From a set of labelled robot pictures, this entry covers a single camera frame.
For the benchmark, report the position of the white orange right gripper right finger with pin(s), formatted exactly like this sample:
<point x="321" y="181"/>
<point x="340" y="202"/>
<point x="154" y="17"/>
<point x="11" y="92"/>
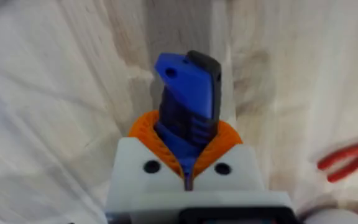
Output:
<point x="238" y="168"/>

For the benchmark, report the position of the white orange right gripper left finger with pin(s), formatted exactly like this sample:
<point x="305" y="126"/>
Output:
<point x="135" y="168"/>

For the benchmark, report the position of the white round object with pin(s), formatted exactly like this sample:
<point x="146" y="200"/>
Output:
<point x="334" y="216"/>

